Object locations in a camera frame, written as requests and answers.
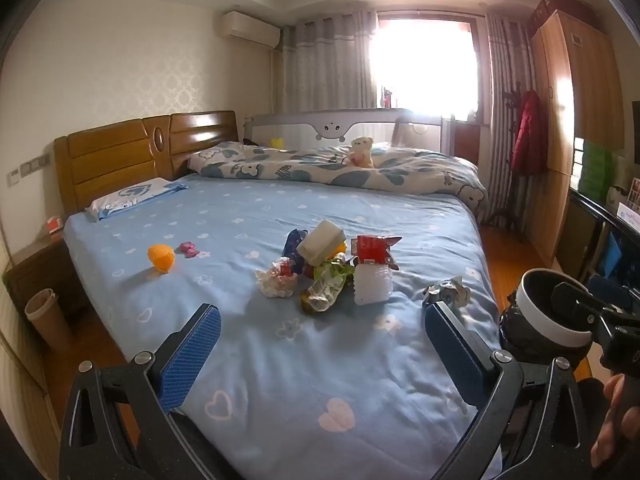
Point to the dark blue packet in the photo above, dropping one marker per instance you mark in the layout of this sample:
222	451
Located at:
292	245

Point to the black bin liner bag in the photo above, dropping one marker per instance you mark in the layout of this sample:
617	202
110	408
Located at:
515	332

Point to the person's right hand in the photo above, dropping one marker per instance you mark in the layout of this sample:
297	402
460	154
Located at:
605	440

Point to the white air conditioner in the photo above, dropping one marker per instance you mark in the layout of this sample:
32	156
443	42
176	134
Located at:
250	27

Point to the small red box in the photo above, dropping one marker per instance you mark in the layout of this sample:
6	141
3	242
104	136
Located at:
54	226

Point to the red snack packet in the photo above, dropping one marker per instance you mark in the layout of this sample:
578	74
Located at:
370	249

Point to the blue white printed quilt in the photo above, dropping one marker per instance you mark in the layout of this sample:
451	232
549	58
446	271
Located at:
300	167

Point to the orange ribbed ball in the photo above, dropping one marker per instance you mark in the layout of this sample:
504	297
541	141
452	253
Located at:
161	258

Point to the beige waste bin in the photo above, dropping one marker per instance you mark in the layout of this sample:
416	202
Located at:
47	320

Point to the wooden nightstand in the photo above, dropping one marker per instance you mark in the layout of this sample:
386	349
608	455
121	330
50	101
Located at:
40	275

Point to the stack of green boxes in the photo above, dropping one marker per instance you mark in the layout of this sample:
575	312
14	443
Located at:
595	165

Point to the silver foil wrapper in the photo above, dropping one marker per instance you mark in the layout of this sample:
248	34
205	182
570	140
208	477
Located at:
445	291

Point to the grey dotted curtain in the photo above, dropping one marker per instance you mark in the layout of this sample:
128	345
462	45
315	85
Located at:
325	65

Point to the small pink toy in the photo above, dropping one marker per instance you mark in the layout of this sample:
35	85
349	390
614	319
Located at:
189	250

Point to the brown wooden cabinet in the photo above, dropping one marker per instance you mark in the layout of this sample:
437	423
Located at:
467	140

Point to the bed with blue sheet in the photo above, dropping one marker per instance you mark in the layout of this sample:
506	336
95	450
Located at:
250	220

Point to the black cabinet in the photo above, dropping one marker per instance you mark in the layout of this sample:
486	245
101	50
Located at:
585	230

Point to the wooden headboard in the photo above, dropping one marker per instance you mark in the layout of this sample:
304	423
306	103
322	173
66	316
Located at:
120	155

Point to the wooden wardrobe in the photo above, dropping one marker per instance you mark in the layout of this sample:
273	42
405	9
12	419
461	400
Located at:
575	100

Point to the white trash bin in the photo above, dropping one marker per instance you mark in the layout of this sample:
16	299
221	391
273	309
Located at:
530	305

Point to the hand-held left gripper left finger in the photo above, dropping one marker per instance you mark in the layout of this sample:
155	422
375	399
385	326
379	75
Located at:
192	355

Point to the clear wrapper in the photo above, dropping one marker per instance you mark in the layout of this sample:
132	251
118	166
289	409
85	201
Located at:
275	282

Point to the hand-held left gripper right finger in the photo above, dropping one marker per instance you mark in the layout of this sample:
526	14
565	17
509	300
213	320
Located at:
452	355

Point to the grey bed guard rail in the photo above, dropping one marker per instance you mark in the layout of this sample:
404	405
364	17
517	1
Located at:
320	122

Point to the cream teddy bear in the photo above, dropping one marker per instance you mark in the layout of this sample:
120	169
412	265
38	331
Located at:
361	152

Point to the red jacket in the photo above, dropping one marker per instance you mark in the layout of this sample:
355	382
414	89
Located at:
527	135

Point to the small yellow toy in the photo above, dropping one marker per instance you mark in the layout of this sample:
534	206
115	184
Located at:
277	143

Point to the white printed card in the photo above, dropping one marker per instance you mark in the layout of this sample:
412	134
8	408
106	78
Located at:
630	217

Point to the dark red storage box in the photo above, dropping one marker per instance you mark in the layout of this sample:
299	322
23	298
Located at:
560	10

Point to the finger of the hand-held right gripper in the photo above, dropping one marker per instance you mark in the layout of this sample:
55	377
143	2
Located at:
575	300

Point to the white foam block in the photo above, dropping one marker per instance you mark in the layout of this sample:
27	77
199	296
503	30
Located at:
320	245

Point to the grey striped curtain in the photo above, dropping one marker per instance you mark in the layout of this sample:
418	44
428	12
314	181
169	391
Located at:
502	60

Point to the wall switch panel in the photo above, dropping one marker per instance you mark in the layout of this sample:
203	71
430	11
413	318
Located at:
35	164

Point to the dark wooden coat rack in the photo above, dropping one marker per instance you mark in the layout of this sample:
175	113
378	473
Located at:
505	200

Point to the blue white pillow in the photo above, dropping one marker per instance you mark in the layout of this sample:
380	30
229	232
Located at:
130	195

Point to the window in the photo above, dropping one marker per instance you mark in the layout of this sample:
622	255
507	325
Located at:
425	60

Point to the green yellow wrapper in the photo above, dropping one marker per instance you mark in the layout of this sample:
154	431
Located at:
325	285

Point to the white ribbed plastic container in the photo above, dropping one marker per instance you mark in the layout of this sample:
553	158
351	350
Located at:
372	285

